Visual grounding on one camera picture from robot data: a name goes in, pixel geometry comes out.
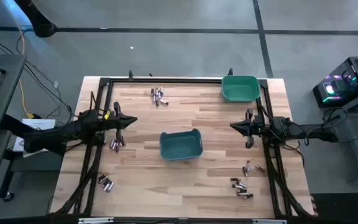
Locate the black aluminium table frame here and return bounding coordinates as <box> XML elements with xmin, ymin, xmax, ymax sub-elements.
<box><xmin>50</xmin><ymin>76</ymin><xmax>315</xmax><ymax>224</ymax></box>

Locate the black floor cable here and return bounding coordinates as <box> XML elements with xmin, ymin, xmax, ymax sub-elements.
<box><xmin>0</xmin><ymin>30</ymin><xmax>74</xmax><ymax>119</ymax></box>

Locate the grey side table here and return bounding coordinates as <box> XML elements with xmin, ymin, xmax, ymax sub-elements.
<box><xmin>0</xmin><ymin>53</ymin><xmax>27</xmax><ymax>134</ymax></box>

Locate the green plastic bin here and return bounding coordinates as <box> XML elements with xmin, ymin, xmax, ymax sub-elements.
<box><xmin>221</xmin><ymin>75</ymin><xmax>261</xmax><ymax>103</ymax></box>

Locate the black hazard-striped mat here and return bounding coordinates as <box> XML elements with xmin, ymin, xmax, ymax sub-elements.
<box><xmin>309</xmin><ymin>192</ymin><xmax>358</xmax><ymax>224</ymax></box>

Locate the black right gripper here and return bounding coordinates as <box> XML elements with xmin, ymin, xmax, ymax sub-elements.
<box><xmin>229</xmin><ymin>108</ymin><xmax>265</xmax><ymax>149</ymax></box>

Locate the yellow cable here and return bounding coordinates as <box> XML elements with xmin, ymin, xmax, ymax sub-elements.
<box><xmin>9</xmin><ymin>18</ymin><xmax>35</xmax><ymax>120</ymax></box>

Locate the white paper sheet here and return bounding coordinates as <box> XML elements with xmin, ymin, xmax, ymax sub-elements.
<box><xmin>12</xmin><ymin>118</ymin><xmax>57</xmax><ymax>153</ymax></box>

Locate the black support beam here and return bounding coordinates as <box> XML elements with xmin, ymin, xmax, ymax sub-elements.
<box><xmin>0</xmin><ymin>114</ymin><xmax>27</xmax><ymax>139</ymax></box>

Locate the silver metal bracket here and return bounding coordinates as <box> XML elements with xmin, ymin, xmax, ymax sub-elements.
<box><xmin>78</xmin><ymin>217</ymin><xmax>114</xmax><ymax>224</ymax></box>
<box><xmin>252</xmin><ymin>218</ymin><xmax>288</xmax><ymax>224</ymax></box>

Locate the black table leg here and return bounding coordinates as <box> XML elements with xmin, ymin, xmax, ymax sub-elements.
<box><xmin>0</xmin><ymin>151</ymin><xmax>16</xmax><ymax>200</ymax></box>

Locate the dark teal plastic bin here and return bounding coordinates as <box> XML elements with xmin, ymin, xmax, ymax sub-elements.
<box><xmin>159</xmin><ymin>128</ymin><xmax>204</xmax><ymax>162</ymax></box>

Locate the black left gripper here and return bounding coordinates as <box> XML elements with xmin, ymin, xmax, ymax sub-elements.
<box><xmin>103</xmin><ymin>101</ymin><xmax>138</xmax><ymax>148</ymax></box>

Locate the black stand foot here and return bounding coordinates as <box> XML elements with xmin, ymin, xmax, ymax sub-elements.
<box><xmin>13</xmin><ymin>0</ymin><xmax>58</xmax><ymax>39</ymax></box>

